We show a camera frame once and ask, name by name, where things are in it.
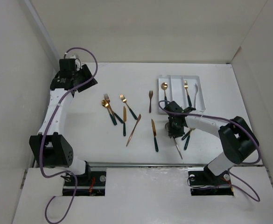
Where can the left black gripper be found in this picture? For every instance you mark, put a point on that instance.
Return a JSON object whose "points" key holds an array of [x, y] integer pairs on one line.
{"points": [[84, 70]]}

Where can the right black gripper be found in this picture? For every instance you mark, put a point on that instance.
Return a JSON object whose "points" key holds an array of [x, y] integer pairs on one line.
{"points": [[171, 132]]}

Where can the silver round spoon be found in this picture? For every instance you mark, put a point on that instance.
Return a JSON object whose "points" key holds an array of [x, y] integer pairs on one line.
{"points": [[176, 145]]}

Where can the gold spoon cluster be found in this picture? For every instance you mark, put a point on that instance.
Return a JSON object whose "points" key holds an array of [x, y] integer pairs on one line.
{"points": [[106, 105], [187, 141]]}

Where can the gold knife green handle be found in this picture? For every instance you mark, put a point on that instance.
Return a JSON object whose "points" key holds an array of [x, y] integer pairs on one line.
{"points": [[124, 121], [154, 133]]}

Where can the rose gold fork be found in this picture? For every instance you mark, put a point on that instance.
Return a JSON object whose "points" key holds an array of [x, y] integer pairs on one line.
{"points": [[150, 102]]}

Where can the gold spoon green handle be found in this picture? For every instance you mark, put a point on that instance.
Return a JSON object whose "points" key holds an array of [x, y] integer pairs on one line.
{"points": [[164, 87]]}

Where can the gold fork green handle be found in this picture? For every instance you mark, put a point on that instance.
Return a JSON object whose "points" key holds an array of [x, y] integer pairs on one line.
{"points": [[124, 100]]}

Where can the gold knife cluster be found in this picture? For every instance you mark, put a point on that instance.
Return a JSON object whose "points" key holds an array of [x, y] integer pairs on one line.
{"points": [[186, 135]]}

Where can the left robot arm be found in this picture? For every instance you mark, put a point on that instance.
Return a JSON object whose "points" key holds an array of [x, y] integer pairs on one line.
{"points": [[78, 166]]}

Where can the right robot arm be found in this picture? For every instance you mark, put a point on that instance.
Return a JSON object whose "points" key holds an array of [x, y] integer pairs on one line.
{"points": [[237, 140]]}

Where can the white divided cutlery tray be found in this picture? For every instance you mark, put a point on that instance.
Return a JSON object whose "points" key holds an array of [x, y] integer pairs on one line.
{"points": [[176, 92]]}

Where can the rose gold knife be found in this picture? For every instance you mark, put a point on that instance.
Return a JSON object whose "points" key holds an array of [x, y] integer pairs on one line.
{"points": [[132, 132]]}

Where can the aluminium rail frame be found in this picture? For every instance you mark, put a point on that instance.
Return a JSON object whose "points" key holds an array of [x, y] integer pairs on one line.
{"points": [[49, 146]]}

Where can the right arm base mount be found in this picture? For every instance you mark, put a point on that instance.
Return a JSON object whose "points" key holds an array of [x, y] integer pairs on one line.
{"points": [[203, 184]]}

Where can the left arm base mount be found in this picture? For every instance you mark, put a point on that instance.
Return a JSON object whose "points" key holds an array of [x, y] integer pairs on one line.
{"points": [[92, 184]]}

